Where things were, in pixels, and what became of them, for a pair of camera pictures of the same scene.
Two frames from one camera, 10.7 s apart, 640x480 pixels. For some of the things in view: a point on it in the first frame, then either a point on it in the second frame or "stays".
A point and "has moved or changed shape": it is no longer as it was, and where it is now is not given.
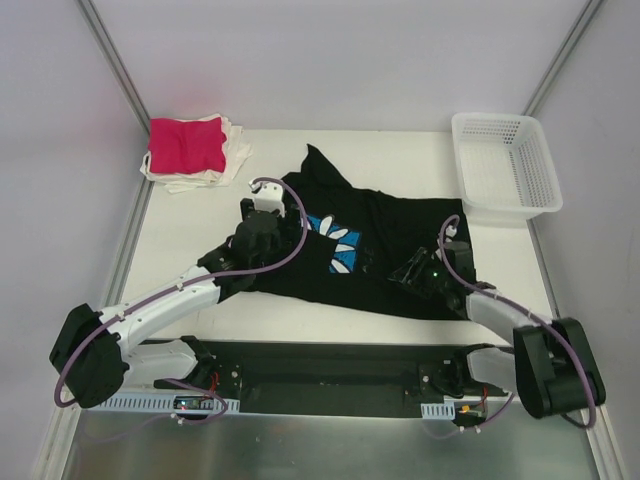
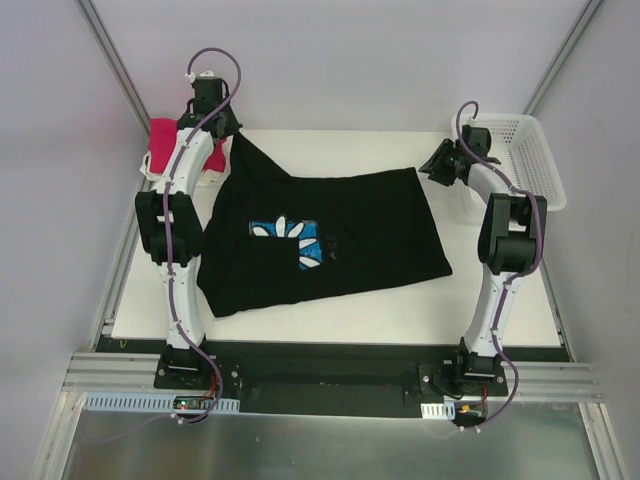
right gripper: [420, 278] → [439, 161]
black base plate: [333, 378] stays
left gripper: [288, 231] → [226, 126]
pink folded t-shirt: [190, 147] stays
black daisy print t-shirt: [356, 239] has moved or changed shape
